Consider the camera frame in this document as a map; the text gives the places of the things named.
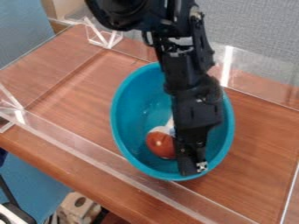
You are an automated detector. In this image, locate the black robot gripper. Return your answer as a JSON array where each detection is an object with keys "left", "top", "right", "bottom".
[{"left": 162, "top": 74, "right": 223, "bottom": 176}]

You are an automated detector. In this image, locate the blue plastic bowl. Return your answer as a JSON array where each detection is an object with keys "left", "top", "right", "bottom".
[{"left": 108, "top": 61, "right": 236, "bottom": 182}]

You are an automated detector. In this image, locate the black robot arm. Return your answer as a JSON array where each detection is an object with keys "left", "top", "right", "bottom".
[{"left": 85, "top": 0, "right": 223, "bottom": 176}]

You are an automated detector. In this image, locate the clear acrylic table barrier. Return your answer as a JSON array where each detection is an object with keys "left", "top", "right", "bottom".
[{"left": 0, "top": 25, "right": 299, "bottom": 224}]

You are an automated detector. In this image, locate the red and white toy mushroom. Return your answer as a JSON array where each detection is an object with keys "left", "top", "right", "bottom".
[{"left": 144, "top": 126, "right": 174, "bottom": 159}]

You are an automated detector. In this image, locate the wooden block with hole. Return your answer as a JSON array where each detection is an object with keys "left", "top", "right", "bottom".
[{"left": 57, "top": 192, "right": 101, "bottom": 224}]

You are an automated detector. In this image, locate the wooden shelf in background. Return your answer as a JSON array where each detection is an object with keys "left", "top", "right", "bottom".
[{"left": 41, "top": 0, "right": 94, "bottom": 34}]

